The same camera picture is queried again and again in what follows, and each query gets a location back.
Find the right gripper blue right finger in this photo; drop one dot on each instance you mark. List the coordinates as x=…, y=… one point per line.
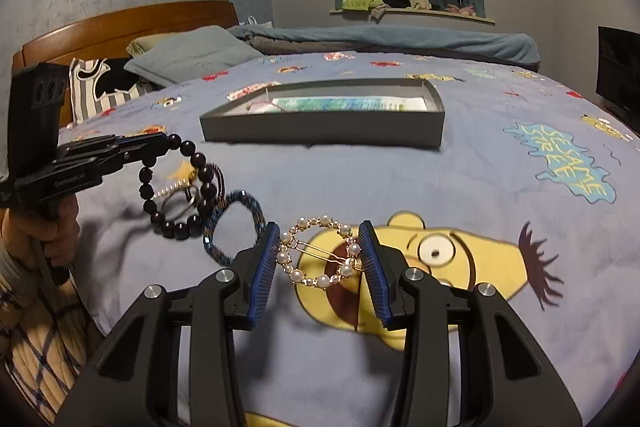
x=379, y=272

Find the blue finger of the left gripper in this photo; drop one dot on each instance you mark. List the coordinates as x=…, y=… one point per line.
x=142, y=137

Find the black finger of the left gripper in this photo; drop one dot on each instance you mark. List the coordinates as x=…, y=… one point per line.
x=134, y=150

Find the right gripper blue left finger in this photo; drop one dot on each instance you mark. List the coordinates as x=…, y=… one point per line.
x=260, y=273

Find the pearl circle hair clip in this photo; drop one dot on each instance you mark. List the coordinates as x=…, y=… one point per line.
x=346, y=266

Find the thin metal ring bangle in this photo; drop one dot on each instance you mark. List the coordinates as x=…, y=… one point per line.
x=179, y=202

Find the red bead gold jewelry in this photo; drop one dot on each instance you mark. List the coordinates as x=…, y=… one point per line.
x=179, y=180

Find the person's left hand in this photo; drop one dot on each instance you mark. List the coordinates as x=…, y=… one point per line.
x=21, y=230

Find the striped black white pillow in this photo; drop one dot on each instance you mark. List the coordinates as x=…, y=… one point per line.
x=102, y=84

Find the olive green pillow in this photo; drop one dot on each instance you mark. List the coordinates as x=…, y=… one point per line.
x=144, y=44

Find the cartoon print bed sheet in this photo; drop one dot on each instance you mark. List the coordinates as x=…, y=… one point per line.
x=534, y=190

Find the wooden headboard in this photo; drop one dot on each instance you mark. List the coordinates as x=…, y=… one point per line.
x=107, y=35

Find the grey-blue pillow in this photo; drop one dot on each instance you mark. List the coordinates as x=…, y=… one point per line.
x=191, y=55

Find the grey shallow cardboard box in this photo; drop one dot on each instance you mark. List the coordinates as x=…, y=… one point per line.
x=230, y=123

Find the printed paper sheet in box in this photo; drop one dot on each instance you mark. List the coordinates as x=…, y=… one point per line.
x=314, y=104

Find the blue folded blanket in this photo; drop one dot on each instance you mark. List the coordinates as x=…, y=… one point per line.
x=514, y=49

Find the green cloth on sill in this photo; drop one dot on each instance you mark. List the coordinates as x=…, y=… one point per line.
x=361, y=5

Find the beige cloth on sill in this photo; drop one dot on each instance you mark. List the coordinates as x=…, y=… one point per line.
x=420, y=5

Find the black flat monitor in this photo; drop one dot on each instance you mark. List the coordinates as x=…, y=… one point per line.
x=618, y=68

